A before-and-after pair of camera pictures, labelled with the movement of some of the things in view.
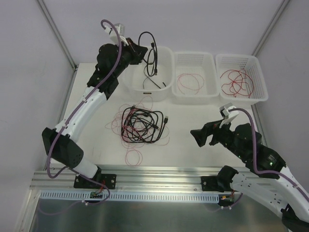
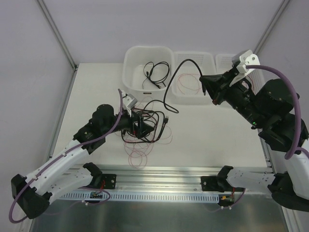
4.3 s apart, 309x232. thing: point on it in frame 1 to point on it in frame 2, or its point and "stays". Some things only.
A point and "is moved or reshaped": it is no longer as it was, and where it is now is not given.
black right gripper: x=214 y=134 to x=222 y=87
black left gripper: x=134 y=50 to x=136 y=124
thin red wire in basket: x=189 y=89 stays
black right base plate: x=210 y=183 stays
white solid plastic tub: x=152 y=79 stays
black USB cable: x=152 y=57 to x=154 y=82
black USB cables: x=139 y=125 is moved or reshaped
